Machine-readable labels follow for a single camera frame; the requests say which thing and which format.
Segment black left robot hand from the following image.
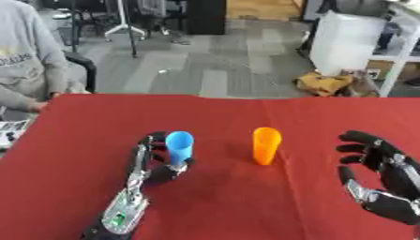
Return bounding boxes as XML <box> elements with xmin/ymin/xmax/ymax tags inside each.
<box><xmin>126</xmin><ymin>130</ymin><xmax>197</xmax><ymax>189</ymax></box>

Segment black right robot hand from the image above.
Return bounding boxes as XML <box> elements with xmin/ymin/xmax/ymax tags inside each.
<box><xmin>335</xmin><ymin>129</ymin><xmax>420</xmax><ymax>226</ymax></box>

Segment blue plastic cup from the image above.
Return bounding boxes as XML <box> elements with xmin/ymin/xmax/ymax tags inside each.
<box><xmin>164</xmin><ymin>130</ymin><xmax>196</xmax><ymax>167</ymax></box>

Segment orange plastic cup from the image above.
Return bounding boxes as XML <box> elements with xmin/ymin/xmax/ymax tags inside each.
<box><xmin>250</xmin><ymin>127</ymin><xmax>284</xmax><ymax>166</ymax></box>

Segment yellow-brown bag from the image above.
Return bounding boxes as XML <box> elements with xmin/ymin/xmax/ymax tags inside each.
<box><xmin>293</xmin><ymin>72</ymin><xmax>356</xmax><ymax>98</ymax></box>

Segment black chair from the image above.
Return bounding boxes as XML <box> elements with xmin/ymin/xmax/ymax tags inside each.
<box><xmin>60</xmin><ymin>50</ymin><xmax>98</xmax><ymax>94</ymax></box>

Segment white keyboard device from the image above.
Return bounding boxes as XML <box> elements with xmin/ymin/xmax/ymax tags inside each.
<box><xmin>0</xmin><ymin>119</ymin><xmax>35</xmax><ymax>150</ymax></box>

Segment white tripod stand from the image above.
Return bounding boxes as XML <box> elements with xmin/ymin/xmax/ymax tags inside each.
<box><xmin>103</xmin><ymin>0</ymin><xmax>150</xmax><ymax>43</ymax></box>

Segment black cabinet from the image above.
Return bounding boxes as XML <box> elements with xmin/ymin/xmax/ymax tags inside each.
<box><xmin>185</xmin><ymin>0</ymin><xmax>229</xmax><ymax>36</ymax></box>

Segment person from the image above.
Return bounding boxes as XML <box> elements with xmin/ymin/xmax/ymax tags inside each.
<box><xmin>0</xmin><ymin>0</ymin><xmax>72</xmax><ymax>121</ymax></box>

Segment white shelf frame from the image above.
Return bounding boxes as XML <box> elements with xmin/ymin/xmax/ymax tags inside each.
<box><xmin>368</xmin><ymin>6</ymin><xmax>420</xmax><ymax>98</ymax></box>

